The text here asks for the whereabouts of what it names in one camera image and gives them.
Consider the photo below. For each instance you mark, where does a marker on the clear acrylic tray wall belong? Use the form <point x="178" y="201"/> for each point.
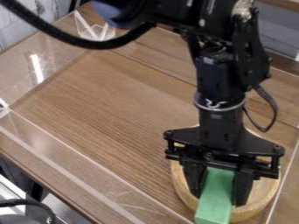
<point x="98" y="154"/>

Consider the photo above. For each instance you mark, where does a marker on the black clamp with cable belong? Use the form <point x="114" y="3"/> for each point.
<point x="18" y="217"/>

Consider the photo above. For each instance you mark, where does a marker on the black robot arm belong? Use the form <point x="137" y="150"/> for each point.
<point x="219" y="29"/>

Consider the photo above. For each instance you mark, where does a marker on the brown wooden bowl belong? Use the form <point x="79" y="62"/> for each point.
<point x="263" y="191"/>

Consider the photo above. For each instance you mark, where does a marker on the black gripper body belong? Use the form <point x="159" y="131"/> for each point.
<point x="222" y="144"/>

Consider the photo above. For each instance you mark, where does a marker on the clear acrylic corner bracket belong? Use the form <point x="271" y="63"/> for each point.
<point x="94" y="32"/>

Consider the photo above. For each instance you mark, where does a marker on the green rectangular block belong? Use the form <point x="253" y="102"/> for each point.
<point x="214" y="207"/>

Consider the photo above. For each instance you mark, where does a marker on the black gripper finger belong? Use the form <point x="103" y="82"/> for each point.
<point x="195" y="174"/>
<point x="242" y="186"/>

